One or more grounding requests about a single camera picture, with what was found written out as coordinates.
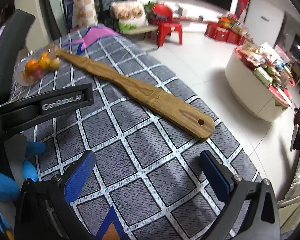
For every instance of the green leafy vegetables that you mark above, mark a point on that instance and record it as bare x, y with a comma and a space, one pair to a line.
150, 6

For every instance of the long wooden spatula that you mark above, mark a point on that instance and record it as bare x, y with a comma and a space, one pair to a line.
165, 107

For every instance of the person's left hand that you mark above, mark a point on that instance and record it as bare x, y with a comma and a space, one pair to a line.
2, 186

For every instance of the blue box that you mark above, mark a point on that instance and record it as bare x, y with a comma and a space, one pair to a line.
70, 13

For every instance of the brown longan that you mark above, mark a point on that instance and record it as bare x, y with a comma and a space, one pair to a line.
54, 64

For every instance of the grey checkered star tablecloth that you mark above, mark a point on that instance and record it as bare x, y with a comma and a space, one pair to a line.
140, 160

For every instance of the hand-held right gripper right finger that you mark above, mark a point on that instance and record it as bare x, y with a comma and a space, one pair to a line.
215, 177

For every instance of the pile of packaged goods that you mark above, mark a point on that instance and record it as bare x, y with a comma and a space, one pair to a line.
265, 65

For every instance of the white cabinet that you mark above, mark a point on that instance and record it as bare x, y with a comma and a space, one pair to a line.
262, 17

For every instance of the small orange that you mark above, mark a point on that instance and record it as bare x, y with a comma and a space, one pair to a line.
45, 60
31, 65

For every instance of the white round display stand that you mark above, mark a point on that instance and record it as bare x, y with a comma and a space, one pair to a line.
242, 85

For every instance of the beige checkered bag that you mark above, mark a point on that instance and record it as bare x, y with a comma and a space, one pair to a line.
85, 7

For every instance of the white bread-print bag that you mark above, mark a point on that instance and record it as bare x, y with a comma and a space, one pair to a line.
127, 12

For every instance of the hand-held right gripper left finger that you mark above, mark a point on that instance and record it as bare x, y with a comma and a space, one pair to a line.
80, 177

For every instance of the red plastic chair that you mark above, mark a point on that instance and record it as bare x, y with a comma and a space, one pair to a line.
168, 30

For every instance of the clear plastic bowl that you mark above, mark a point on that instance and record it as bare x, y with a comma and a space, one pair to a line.
21, 62

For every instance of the red cherry tomato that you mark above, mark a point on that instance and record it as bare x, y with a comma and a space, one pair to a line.
38, 74

